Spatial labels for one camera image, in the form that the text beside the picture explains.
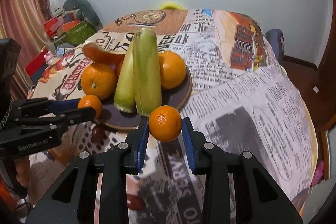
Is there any small tangerine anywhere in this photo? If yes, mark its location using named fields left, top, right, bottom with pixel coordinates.
left=148, top=105, right=182, bottom=142
left=77, top=94, right=103, bottom=119

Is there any blue chair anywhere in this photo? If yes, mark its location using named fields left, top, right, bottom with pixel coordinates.
left=266, top=28, right=285, bottom=67

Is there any red bag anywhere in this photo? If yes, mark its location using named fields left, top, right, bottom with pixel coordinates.
left=44, top=15, right=69, bottom=36

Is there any dark red jujube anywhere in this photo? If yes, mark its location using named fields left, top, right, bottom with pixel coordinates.
left=91, top=124, right=104, bottom=143
left=127, top=194, right=146, bottom=211

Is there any large orange with sticker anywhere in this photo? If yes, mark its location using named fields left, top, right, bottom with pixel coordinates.
left=81, top=63, right=117, bottom=101
left=157, top=51, right=187, bottom=90

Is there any striped brown curtain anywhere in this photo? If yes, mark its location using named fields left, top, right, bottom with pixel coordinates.
left=0, top=0, right=57, bottom=98

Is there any newspaper print tablecloth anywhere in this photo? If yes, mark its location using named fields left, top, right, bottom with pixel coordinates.
left=26, top=7, right=318, bottom=224

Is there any green husked corn cob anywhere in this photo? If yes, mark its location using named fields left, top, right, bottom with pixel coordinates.
left=133, top=27, right=162, bottom=117
left=114, top=38, right=137, bottom=113

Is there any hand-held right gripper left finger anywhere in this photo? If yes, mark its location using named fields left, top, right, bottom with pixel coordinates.
left=25, top=116, right=150, bottom=224

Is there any orange cardboard box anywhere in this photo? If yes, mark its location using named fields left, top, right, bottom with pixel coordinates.
left=62, top=20, right=81, bottom=33

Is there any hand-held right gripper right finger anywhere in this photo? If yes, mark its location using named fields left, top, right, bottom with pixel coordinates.
left=182, top=117, right=303, bottom=224

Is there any pink slipper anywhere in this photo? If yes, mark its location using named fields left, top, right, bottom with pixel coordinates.
left=312, top=160, right=326, bottom=185

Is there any dark grey round plate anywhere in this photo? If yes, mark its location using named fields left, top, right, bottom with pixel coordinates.
left=94, top=64, right=193, bottom=130

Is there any yellow chair back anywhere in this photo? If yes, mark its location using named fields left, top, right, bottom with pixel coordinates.
left=160, top=2, right=185, bottom=10

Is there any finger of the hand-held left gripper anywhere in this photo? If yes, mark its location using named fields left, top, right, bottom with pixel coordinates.
left=14, top=98, right=82, bottom=117
left=17, top=107, right=97, bottom=128

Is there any red gift box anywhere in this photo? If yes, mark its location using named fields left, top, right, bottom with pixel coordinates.
left=24, top=48, right=50, bottom=83

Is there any green patterned box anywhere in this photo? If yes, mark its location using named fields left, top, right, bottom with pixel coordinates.
left=54, top=22, right=96, bottom=47

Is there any grey plush pillow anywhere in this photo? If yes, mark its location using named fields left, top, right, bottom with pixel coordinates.
left=63, top=0, right=103, bottom=29

